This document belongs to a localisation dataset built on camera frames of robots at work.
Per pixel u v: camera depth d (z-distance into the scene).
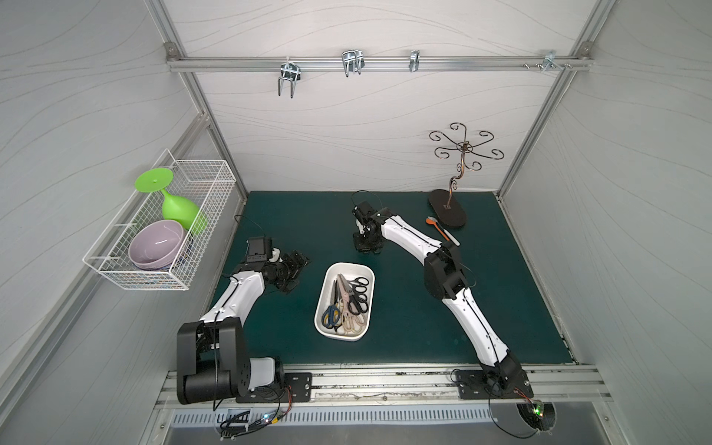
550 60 0.77
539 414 0.72
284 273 0.77
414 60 0.74
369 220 0.81
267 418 0.68
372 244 0.90
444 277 0.65
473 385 0.74
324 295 0.86
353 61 0.76
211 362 0.41
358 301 0.88
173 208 0.64
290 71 0.78
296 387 0.73
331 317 0.84
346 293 0.90
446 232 1.08
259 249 0.70
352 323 0.84
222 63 0.79
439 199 1.19
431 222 1.11
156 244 0.61
